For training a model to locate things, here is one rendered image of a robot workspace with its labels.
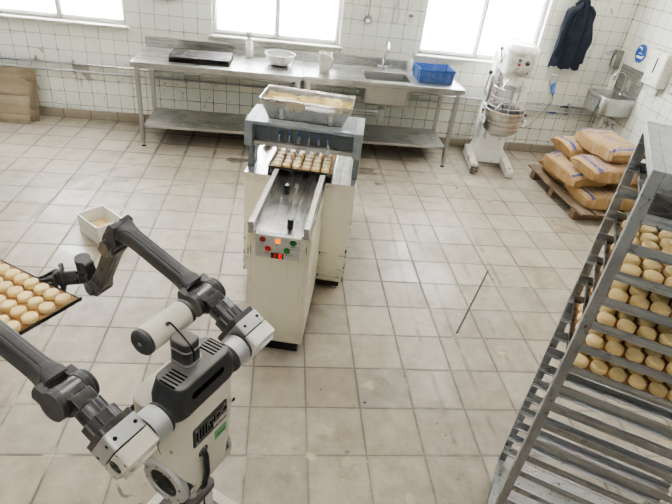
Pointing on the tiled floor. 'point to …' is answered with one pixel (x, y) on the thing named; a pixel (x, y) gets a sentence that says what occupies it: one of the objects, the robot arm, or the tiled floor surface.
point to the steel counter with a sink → (172, 119)
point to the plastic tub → (96, 222)
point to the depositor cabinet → (334, 235)
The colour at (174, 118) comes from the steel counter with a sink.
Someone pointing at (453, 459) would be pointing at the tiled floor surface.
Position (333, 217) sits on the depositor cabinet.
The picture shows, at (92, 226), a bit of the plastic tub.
